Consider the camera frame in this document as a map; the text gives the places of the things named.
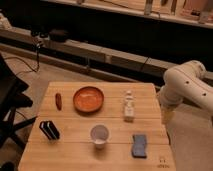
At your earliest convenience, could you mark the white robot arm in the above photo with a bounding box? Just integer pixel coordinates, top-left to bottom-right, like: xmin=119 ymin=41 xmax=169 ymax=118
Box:
xmin=157 ymin=60 xmax=213 ymax=124

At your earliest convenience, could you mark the black and white eraser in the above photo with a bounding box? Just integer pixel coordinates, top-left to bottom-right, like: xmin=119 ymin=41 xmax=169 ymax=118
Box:
xmin=39 ymin=121 xmax=60 ymax=140

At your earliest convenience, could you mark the white plastic bottle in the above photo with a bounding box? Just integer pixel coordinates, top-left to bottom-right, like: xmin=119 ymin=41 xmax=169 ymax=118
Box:
xmin=124 ymin=90 xmax=134 ymax=122

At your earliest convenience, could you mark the orange round plate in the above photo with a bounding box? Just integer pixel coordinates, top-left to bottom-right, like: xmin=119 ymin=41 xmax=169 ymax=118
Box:
xmin=73 ymin=86 xmax=104 ymax=113

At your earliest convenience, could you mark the red sausage toy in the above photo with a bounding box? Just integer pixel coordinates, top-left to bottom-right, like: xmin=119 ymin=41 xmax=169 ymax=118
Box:
xmin=55 ymin=93 xmax=62 ymax=110

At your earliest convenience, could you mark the black power adapter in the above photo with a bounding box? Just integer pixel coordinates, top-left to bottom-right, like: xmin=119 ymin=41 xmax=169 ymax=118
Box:
xmin=49 ymin=29 xmax=68 ymax=42

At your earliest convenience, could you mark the black office chair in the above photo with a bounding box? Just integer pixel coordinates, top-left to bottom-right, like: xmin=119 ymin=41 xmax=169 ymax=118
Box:
xmin=0 ymin=53 xmax=35 ymax=149

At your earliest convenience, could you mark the black cable on floor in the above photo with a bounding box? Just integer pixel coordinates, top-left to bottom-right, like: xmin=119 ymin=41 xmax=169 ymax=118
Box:
xmin=3 ymin=41 xmax=43 ymax=76

